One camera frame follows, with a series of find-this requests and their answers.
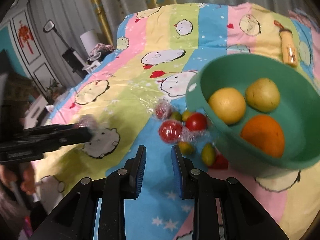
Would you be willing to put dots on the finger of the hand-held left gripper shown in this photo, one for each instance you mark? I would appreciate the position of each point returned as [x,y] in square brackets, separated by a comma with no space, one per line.
[70,137]

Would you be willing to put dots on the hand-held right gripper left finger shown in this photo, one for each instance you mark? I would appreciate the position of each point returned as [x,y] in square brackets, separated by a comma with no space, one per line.
[141,170]

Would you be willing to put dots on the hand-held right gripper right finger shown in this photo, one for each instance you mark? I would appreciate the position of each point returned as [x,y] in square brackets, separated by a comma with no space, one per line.
[178,172]

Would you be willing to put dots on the red tomato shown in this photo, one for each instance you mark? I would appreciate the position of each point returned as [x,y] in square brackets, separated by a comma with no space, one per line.
[196,121]
[163,111]
[171,132]

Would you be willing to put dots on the yellow citrus fruit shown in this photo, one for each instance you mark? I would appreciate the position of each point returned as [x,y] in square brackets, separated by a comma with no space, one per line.
[227,106]

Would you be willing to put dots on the orange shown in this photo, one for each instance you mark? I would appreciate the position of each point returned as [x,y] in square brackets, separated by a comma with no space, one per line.
[263,137]

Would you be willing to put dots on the yellow-green pear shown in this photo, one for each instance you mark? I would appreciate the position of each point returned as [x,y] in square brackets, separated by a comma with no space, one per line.
[262,95]

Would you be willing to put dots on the green plastic basin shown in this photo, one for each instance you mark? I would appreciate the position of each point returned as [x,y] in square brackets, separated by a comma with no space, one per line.
[295,130]

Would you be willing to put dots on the person's left hand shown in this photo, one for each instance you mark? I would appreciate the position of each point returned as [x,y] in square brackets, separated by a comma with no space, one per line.
[28,180]

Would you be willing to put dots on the small green fruit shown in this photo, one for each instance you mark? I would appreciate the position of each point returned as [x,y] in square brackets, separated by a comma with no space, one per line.
[186,148]
[176,116]
[208,154]
[186,115]

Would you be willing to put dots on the white low cabinet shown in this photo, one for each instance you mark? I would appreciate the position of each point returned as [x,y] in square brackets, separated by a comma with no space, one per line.
[38,111]

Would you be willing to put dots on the potted green plant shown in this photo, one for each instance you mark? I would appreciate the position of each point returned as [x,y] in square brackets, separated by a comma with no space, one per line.
[53,90]

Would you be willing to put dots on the black and white bag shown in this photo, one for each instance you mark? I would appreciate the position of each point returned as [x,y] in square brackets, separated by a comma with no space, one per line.
[93,63]

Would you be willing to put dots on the black box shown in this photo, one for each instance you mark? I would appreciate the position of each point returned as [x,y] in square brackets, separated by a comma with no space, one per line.
[73,60]

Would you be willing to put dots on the pink patterned cloth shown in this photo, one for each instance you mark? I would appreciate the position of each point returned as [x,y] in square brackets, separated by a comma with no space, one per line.
[102,49]

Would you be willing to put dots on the black phone holder stand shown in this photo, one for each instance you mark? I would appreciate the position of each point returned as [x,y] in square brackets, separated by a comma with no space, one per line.
[49,26]

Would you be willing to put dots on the white panelled wardrobe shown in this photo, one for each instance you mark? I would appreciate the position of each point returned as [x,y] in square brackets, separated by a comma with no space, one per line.
[60,17]

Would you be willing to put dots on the striped cartoon printed blanket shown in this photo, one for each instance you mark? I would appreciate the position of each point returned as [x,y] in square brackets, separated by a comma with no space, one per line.
[155,30]

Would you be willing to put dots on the yellow bear print bottle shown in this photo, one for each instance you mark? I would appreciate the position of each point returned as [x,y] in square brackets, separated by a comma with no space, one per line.
[288,47]

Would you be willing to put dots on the red knot wall decoration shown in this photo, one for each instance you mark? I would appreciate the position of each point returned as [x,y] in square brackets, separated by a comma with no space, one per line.
[25,36]

